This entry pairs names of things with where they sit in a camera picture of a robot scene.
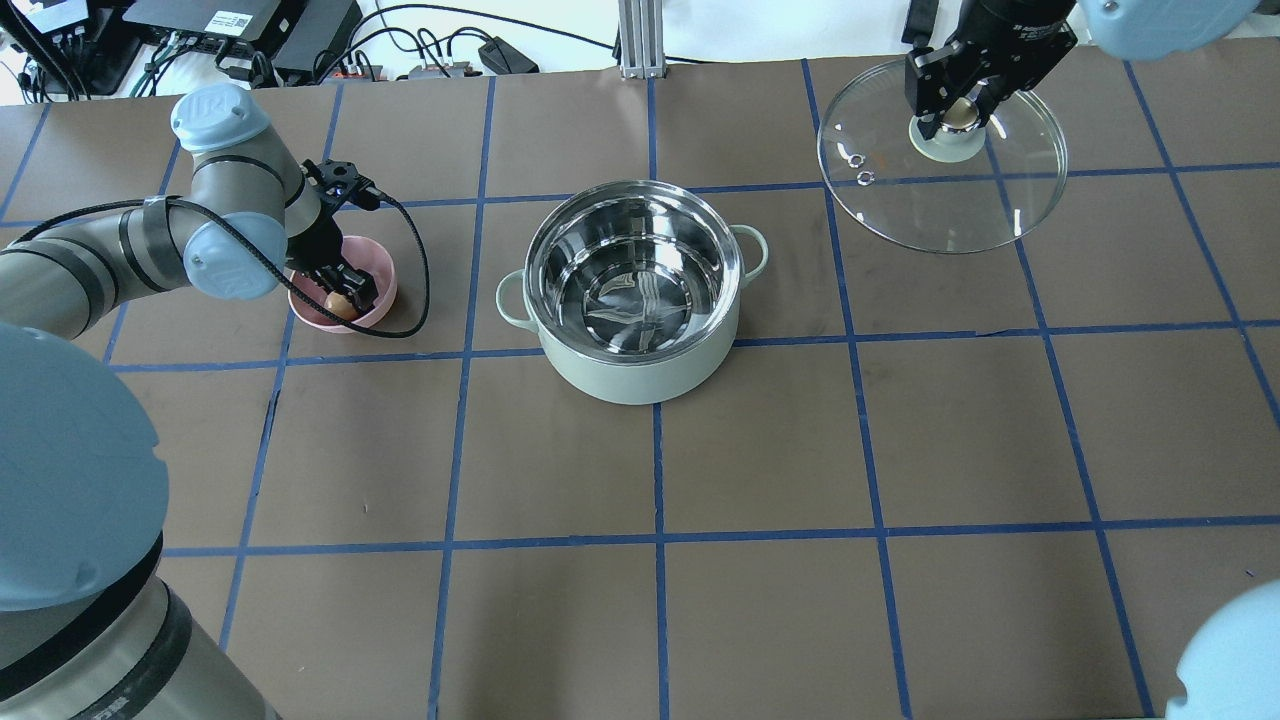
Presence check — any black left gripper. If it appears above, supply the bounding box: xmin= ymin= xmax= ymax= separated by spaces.
xmin=288 ymin=200 xmax=379 ymax=313

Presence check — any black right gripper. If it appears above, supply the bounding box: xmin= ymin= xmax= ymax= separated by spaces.
xmin=905 ymin=1 xmax=1078 ymax=141

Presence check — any beige egg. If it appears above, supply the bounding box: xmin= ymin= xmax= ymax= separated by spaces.
xmin=324 ymin=292 xmax=360 ymax=322

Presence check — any glass pot lid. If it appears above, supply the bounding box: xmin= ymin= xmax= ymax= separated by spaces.
xmin=817 ymin=60 xmax=1068 ymax=254

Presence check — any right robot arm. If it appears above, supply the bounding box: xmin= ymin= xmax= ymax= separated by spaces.
xmin=902 ymin=1 xmax=1277 ymax=156

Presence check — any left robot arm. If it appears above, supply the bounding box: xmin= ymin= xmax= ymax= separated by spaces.
xmin=3 ymin=85 xmax=381 ymax=719

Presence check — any pale green cooking pot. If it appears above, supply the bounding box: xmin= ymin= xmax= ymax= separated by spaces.
xmin=495 ymin=179 xmax=771 ymax=406

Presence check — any pink bowl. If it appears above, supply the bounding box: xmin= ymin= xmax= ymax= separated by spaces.
xmin=288 ymin=234 xmax=398 ymax=334

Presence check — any black electronics box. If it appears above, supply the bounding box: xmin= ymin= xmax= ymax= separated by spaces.
xmin=124 ymin=1 xmax=362 ymax=85

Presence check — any black power adapter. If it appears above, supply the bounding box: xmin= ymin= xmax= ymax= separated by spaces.
xmin=477 ymin=36 xmax=541 ymax=76

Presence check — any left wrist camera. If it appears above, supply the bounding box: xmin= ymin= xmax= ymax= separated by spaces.
xmin=301 ymin=159 xmax=385 ymax=215

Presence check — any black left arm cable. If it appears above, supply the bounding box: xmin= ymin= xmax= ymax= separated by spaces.
xmin=0 ymin=184 xmax=433 ymax=340

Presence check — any aluminium frame post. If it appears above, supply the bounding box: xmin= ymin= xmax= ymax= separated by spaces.
xmin=616 ymin=0 xmax=668 ymax=79

